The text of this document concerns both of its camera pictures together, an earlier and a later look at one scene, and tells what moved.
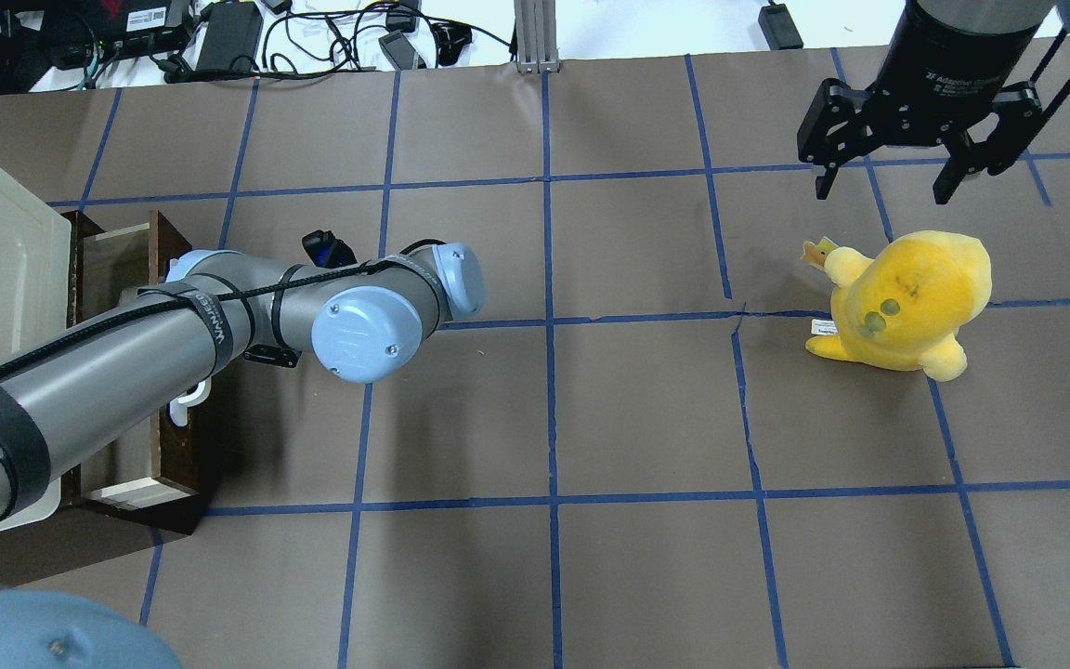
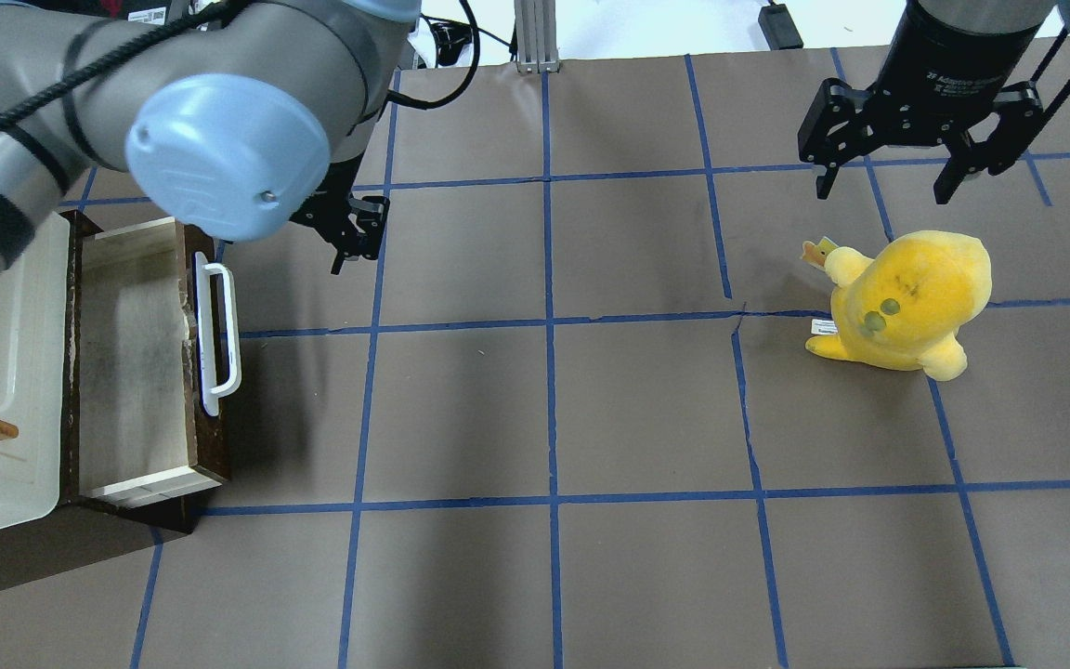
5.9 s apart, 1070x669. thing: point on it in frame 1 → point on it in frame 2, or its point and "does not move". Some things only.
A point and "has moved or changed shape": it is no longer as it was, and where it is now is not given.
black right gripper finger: (834, 129) does not move
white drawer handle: (178, 408) has moved or changed shape
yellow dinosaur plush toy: (904, 307) does not move
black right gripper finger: (1020, 110) does not move
